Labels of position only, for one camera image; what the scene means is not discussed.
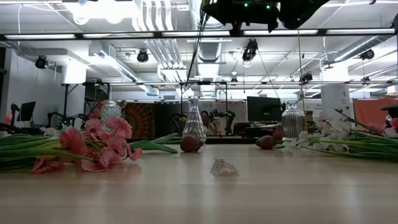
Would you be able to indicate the small fallen petal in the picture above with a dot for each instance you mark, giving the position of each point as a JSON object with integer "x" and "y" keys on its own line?
{"x": 222, "y": 167}

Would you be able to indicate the black ceiling spotlight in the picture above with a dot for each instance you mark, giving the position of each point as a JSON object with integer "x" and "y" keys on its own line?
{"x": 367, "y": 54}
{"x": 41, "y": 62}
{"x": 307, "y": 77}
{"x": 142, "y": 56}
{"x": 250, "y": 49}

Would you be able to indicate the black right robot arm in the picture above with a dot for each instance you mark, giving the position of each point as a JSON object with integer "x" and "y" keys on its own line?
{"x": 298, "y": 12}

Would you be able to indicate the large black monitor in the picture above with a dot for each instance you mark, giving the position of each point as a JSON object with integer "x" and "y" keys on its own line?
{"x": 264, "y": 109}

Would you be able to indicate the tall slender glass vase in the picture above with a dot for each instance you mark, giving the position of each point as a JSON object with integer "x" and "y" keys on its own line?
{"x": 194, "y": 124}

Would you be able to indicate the ribbed glass bottle vase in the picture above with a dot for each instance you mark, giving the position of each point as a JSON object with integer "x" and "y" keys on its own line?
{"x": 293, "y": 121}

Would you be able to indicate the pink flower bunch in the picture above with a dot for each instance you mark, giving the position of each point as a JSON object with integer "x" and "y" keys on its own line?
{"x": 73, "y": 141}
{"x": 392, "y": 124}

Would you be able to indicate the orange patterned tapestry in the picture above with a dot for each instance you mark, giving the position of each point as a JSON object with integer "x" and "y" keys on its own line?
{"x": 140, "y": 119}

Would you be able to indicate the background black robot arm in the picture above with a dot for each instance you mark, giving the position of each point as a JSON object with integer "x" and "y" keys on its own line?
{"x": 227, "y": 116}
{"x": 66, "y": 119}

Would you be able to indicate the orange fabric partition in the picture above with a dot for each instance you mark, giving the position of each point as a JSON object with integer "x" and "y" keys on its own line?
{"x": 370, "y": 112}

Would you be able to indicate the black aluminium table frame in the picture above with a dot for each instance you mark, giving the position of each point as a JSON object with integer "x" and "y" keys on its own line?
{"x": 230, "y": 140}

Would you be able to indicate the red tulip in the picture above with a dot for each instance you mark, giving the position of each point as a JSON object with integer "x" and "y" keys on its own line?
{"x": 265, "y": 142}
{"x": 190, "y": 143}
{"x": 277, "y": 133}

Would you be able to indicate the white round column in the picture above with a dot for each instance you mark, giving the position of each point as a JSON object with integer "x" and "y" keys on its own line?
{"x": 335, "y": 99}

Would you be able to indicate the small black monitor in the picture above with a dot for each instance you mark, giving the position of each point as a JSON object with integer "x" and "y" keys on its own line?
{"x": 26, "y": 110}

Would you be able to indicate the diamond-pattern glass vase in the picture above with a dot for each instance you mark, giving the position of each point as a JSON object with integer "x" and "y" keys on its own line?
{"x": 110, "y": 110}

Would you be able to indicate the person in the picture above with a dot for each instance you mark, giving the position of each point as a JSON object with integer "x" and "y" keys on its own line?
{"x": 205, "y": 119}

